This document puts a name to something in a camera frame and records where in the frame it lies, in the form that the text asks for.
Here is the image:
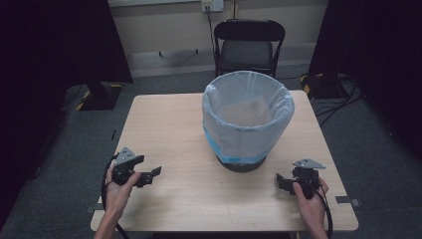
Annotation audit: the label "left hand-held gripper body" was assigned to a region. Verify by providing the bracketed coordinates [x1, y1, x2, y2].
[110, 146, 146, 187]

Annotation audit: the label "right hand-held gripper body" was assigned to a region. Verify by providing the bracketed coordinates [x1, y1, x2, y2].
[289, 157, 327, 201]

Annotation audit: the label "black trash bin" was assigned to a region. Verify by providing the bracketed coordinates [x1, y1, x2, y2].
[215, 153, 268, 173]

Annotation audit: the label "trash bin with white liner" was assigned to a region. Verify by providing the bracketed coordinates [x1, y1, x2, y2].
[201, 70, 296, 164]

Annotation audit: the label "person's left hand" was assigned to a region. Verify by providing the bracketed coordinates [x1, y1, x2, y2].
[104, 171, 142, 217]

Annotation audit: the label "person's right hand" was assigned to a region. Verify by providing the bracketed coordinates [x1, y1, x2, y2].
[292, 181, 330, 231]

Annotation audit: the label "grey tape strip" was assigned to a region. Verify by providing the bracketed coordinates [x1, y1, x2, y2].
[334, 195, 362, 208]
[84, 202, 105, 214]

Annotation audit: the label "black stand base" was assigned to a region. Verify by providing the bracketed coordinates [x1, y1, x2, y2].
[299, 73, 350, 101]
[75, 82, 124, 113]

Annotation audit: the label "black metal bar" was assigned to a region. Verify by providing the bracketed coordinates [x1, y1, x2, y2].
[157, 48, 200, 57]

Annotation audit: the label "black folding chair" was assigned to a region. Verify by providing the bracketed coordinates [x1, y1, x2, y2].
[213, 18, 287, 80]

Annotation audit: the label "black curtain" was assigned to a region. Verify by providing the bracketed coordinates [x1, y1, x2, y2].
[308, 0, 422, 161]
[0, 0, 134, 230]

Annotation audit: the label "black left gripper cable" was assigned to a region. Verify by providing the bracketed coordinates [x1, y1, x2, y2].
[101, 153, 131, 239]

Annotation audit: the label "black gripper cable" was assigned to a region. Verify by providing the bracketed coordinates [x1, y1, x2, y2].
[310, 183, 334, 239]
[101, 153, 131, 239]

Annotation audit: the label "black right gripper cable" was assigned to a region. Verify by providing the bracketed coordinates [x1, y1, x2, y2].
[310, 183, 334, 239]

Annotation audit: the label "black floor cables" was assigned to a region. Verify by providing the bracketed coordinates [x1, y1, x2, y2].
[312, 74, 364, 127]

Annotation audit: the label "black wall power cable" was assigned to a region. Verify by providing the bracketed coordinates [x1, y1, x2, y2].
[205, 5, 217, 56]

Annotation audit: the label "white wall outlet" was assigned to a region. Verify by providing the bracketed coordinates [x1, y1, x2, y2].
[201, 0, 225, 14]

